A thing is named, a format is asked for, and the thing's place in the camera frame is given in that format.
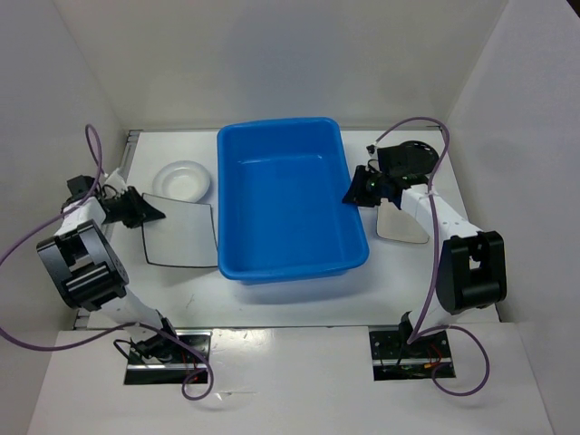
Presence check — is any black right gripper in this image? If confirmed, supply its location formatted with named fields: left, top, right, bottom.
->
left=342, top=165, right=388, bottom=208

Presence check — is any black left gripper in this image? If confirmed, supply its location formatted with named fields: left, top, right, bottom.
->
left=102, top=186, right=165, bottom=228

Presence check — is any cream rectangular plate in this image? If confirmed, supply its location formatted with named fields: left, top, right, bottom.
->
left=376, top=198, right=430, bottom=245

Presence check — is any white square black-rimmed plate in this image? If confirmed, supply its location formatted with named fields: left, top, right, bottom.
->
left=142, top=194, right=218, bottom=268

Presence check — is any white round fluted bowl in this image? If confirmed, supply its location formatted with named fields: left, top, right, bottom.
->
left=152, top=160, right=211, bottom=203

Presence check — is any black round plate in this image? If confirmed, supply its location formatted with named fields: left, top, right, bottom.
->
left=400, top=140, right=440, bottom=176

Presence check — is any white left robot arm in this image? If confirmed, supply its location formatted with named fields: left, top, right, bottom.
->
left=36, top=186, right=181, bottom=363

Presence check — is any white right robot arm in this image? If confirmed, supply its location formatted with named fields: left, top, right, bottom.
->
left=343, top=140, right=508, bottom=356

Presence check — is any blue plastic bin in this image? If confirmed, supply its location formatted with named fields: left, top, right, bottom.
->
left=217, top=117, right=370, bottom=284

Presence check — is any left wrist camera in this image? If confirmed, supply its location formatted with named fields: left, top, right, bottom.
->
left=67, top=175, right=94, bottom=202

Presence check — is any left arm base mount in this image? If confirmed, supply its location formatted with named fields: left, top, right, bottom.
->
left=113, top=339, right=208, bottom=386

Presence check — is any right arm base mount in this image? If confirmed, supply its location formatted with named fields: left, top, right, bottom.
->
left=368, top=325, right=456, bottom=382

